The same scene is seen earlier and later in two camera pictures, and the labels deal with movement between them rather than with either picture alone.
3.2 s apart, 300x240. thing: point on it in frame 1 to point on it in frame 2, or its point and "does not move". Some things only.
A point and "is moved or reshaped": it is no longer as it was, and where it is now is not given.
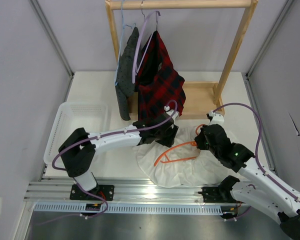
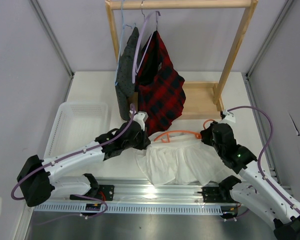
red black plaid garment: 160,87 does not move
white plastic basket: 92,117 does not move
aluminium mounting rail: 125,190 does not move
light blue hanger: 123,27 does not move
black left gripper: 169,141 to 144,141
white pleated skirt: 182,164 is moved or reshaped
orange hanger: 191,143 is moved or reshaped
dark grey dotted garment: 125,85 does not move
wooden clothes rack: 201,99 does not move
